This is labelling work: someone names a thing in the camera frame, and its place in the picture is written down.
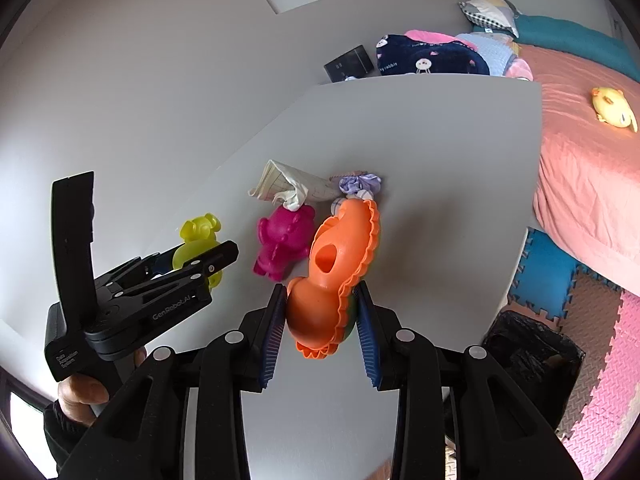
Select bin with black bag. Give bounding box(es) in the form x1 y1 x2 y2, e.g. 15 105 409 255
445 309 586 456

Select person's left hand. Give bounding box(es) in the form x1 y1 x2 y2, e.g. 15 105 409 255
56 346 149 428

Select magenta bear toy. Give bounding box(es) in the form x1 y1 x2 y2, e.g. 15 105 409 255
252 204 317 282

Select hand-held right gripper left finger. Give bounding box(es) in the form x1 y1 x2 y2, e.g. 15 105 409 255
57 284 288 480

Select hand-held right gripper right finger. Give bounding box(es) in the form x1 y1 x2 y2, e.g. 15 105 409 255
352 280 583 480

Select black wall socket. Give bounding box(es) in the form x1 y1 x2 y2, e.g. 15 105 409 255
323 44 376 83

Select yellow-green bear toy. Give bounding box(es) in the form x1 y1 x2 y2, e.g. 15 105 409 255
172 213 224 288

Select teal bolster pillow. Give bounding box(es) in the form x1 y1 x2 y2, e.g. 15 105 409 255
512 14 640 83

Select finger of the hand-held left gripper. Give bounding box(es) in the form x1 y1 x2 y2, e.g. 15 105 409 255
95 240 240 306
100 251 176 283

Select crumpled patterned cloth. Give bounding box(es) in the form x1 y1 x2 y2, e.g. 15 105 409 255
248 159 341 212

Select bed with pink sheet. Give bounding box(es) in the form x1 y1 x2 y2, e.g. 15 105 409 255
505 42 640 283

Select orange shell toy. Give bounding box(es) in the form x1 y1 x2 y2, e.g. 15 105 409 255
286 197 382 361

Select yellow chick plush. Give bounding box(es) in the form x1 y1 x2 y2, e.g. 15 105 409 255
591 86 639 133

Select brown foam floor mat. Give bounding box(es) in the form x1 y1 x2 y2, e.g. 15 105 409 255
560 272 626 351

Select blue foam floor mat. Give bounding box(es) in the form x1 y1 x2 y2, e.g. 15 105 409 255
507 227 583 321

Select navy rabbit print blanket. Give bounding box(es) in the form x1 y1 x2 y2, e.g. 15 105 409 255
375 34 490 77

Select pink foam floor mat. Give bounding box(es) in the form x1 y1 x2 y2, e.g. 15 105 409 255
560 290 640 480

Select checkered patchwork pillow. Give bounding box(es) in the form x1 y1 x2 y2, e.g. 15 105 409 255
459 0 521 38

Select lavender crumpled cloth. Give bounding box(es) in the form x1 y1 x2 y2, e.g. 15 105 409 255
330 172 383 213

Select light blue blanket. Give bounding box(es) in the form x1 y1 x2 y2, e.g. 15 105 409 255
456 32 518 77

